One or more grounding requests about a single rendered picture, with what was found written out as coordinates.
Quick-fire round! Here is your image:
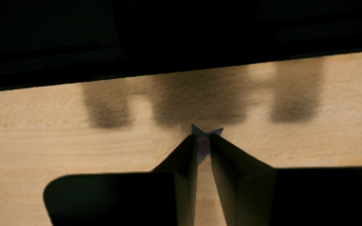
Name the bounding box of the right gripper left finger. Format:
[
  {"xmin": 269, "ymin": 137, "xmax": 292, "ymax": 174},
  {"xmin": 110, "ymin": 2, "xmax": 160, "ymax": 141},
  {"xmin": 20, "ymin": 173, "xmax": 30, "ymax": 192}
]
[{"xmin": 42, "ymin": 135, "xmax": 198, "ymax": 226}]

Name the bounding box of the white star-shaped pin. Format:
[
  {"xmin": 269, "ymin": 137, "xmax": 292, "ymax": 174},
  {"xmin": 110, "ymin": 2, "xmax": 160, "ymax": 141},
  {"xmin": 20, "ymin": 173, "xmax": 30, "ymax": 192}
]
[{"xmin": 191, "ymin": 122, "xmax": 223, "ymax": 166}]

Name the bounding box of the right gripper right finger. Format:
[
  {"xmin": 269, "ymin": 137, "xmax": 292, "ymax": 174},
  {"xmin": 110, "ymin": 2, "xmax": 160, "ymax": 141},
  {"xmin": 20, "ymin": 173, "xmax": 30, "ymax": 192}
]
[{"xmin": 209, "ymin": 134, "xmax": 362, "ymax": 226}]

